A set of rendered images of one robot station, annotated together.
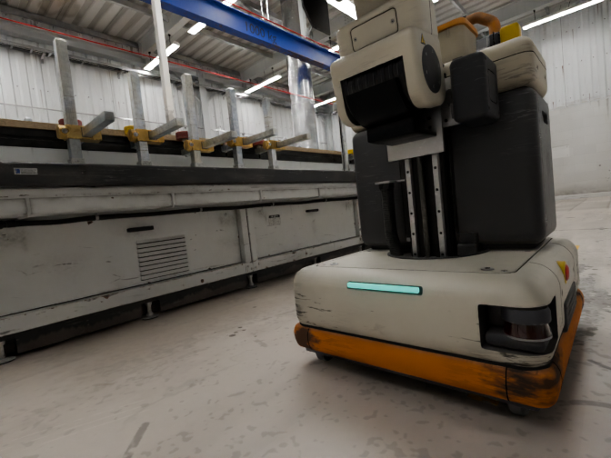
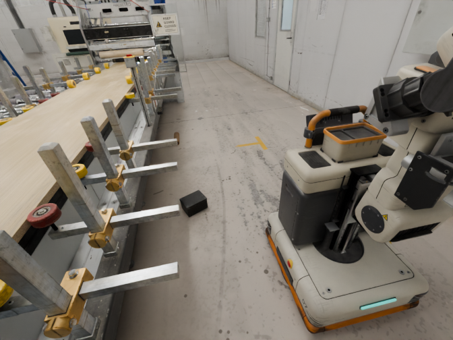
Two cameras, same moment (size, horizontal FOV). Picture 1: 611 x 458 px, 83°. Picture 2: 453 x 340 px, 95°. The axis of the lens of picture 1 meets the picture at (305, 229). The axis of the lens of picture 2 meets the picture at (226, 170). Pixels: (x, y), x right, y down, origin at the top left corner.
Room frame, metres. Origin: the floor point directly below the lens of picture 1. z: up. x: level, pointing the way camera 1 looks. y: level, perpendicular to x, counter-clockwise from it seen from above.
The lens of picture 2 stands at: (1.03, 0.58, 1.36)
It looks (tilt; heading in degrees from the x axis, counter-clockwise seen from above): 35 degrees down; 309
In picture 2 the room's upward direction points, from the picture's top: 4 degrees counter-clockwise
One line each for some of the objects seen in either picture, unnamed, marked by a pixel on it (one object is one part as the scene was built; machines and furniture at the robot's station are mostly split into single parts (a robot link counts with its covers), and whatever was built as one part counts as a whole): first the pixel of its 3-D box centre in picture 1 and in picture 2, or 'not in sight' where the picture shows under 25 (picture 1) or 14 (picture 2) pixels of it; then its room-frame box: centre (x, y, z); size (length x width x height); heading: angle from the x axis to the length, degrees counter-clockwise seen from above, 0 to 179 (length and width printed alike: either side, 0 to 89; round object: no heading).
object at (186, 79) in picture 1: (192, 124); (88, 212); (1.67, 0.48, 0.90); 0.04 x 0.04 x 0.48; 48
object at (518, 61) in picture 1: (439, 149); (339, 191); (1.08, -0.44, 0.59); 0.55 x 0.34 x 0.83; 47
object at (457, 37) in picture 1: (434, 58); (350, 142); (1.10, -0.46, 0.87); 0.23 x 0.15 x 0.11; 47
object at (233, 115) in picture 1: (235, 134); (111, 173); (1.85, 0.32, 0.88); 0.04 x 0.04 x 0.48; 48
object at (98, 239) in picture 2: (198, 145); (103, 227); (1.68, 0.47, 0.81); 0.14 x 0.06 x 0.05; 138
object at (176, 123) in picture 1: (155, 134); (92, 289); (1.48, 0.59, 0.83); 0.43 x 0.03 x 0.04; 48
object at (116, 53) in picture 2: not in sight; (133, 52); (5.26, -2.04, 1.05); 1.43 x 0.12 x 0.12; 48
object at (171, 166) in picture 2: (247, 141); (128, 174); (1.85, 0.26, 0.84); 0.43 x 0.03 x 0.04; 48
